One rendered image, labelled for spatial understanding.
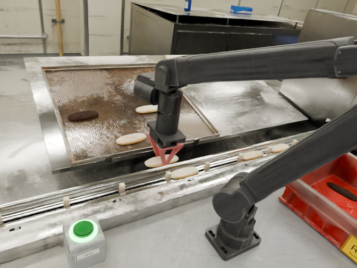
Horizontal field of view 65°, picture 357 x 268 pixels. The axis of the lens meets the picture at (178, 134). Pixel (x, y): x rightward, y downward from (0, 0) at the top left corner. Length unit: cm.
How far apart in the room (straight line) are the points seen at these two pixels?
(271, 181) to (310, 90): 83
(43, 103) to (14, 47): 341
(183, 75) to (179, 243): 39
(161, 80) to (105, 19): 360
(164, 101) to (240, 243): 37
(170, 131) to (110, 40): 364
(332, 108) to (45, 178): 110
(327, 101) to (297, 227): 63
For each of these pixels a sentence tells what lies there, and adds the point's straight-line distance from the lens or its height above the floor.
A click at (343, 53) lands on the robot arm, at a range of 45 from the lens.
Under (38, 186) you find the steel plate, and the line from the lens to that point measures 85.
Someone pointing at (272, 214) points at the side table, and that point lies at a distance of 86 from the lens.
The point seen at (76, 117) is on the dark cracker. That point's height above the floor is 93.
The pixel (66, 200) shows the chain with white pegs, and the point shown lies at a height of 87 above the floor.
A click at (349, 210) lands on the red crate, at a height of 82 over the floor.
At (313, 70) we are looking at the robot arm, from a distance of 49.
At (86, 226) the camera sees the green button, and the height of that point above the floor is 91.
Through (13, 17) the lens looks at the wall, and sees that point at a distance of 431.
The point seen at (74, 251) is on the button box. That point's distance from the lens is 61.
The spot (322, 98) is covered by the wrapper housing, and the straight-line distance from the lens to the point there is 133.
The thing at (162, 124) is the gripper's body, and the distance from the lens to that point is 67.
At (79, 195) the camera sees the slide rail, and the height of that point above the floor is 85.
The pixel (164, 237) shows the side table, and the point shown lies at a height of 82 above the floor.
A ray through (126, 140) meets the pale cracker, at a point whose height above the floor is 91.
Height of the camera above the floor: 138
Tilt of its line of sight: 31 degrees down
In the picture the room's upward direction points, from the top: 10 degrees clockwise
